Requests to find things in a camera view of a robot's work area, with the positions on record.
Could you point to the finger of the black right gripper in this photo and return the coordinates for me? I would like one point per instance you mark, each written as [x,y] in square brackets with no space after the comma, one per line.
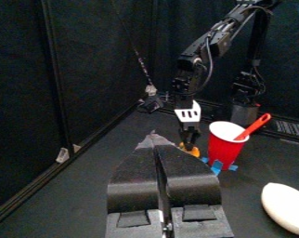
[195,138]
[184,136]

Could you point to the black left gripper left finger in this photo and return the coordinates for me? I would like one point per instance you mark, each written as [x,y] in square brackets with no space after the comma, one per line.
[132,182]

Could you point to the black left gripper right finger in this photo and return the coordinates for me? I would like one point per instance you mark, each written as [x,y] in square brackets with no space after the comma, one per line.
[192,182]

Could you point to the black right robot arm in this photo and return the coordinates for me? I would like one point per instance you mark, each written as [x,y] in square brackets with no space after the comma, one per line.
[221,35]

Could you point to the blue cup stand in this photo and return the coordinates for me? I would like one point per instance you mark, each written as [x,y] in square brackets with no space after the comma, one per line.
[216,167]

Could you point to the red plastic cup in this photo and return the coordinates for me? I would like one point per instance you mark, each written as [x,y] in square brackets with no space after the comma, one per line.
[223,150]

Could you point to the red plastic spoon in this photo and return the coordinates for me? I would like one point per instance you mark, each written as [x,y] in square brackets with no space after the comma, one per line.
[255,124]

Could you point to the white plate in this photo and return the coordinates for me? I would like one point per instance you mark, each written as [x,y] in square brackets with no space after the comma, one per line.
[285,207]

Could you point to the black frame floor rail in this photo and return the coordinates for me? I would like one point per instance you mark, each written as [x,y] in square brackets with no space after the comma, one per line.
[52,173]
[213,107]

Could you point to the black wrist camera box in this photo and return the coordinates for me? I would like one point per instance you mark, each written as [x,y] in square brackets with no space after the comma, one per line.
[151,103]

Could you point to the clear plastic bracket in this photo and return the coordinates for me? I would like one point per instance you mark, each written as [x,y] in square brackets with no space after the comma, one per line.
[151,89]
[76,148]
[61,155]

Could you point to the black frame upright post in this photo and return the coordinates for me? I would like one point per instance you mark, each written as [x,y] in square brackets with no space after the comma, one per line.
[56,77]
[153,46]

